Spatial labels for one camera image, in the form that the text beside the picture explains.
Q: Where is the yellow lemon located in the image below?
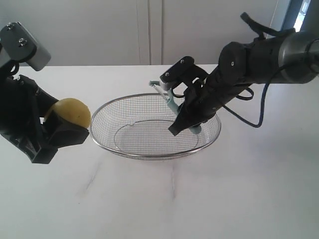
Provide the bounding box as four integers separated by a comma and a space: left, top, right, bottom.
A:
44, 98, 91, 128

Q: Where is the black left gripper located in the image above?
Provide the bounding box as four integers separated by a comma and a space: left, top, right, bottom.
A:
0, 63, 89, 164

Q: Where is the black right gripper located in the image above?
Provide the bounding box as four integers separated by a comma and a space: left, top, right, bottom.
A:
168, 66, 249, 136

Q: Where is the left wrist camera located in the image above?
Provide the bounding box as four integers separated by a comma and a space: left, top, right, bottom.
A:
0, 22, 51, 71

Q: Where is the wire mesh basket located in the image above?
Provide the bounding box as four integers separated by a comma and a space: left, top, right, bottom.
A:
90, 93, 221, 160

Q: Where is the right camera cable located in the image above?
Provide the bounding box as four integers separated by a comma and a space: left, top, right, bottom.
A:
171, 12, 319, 128

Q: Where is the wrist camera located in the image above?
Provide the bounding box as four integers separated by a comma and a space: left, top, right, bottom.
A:
0, 22, 51, 71
160, 56, 208, 91

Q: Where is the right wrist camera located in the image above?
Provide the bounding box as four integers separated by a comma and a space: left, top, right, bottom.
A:
160, 56, 208, 91

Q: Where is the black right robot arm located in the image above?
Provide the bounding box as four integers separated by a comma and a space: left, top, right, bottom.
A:
160, 12, 319, 135

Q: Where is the teal handled peeler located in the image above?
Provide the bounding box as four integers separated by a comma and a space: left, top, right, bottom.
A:
149, 80, 202, 134

